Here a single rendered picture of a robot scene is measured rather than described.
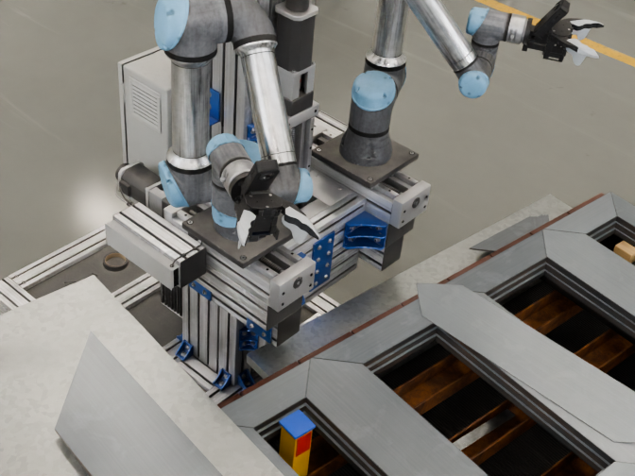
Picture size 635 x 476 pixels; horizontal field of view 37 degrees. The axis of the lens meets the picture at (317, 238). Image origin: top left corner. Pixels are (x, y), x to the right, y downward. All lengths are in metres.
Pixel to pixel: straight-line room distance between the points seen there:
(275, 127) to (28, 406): 0.76
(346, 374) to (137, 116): 0.97
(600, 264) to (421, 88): 2.61
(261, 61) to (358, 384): 0.79
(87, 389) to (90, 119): 2.94
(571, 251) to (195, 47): 1.30
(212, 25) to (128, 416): 0.82
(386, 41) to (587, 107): 2.81
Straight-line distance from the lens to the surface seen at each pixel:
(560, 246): 2.86
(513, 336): 2.53
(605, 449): 2.35
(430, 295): 2.58
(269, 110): 2.08
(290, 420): 2.21
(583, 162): 4.91
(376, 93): 2.63
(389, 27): 2.69
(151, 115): 2.73
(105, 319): 2.20
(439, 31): 2.53
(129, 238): 2.57
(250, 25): 2.10
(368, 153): 2.72
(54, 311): 2.23
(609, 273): 2.82
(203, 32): 2.07
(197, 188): 2.28
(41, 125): 4.82
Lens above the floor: 2.57
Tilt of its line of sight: 39 degrees down
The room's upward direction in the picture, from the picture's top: 6 degrees clockwise
